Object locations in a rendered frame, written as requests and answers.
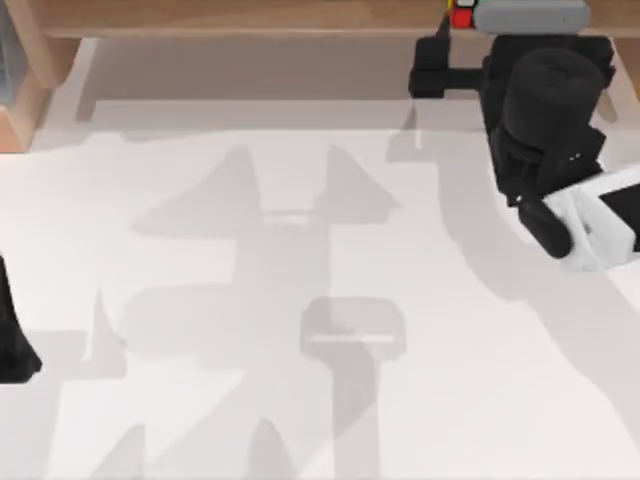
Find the wooden shelf unit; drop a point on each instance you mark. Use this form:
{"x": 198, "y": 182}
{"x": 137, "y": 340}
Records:
{"x": 250, "y": 17}

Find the pale grey rounded box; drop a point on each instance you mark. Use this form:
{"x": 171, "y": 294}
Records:
{"x": 530, "y": 16}

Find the red cube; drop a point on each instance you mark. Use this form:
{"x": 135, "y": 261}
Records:
{"x": 462, "y": 15}

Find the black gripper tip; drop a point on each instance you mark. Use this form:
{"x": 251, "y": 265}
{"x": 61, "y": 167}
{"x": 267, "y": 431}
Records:
{"x": 12, "y": 345}

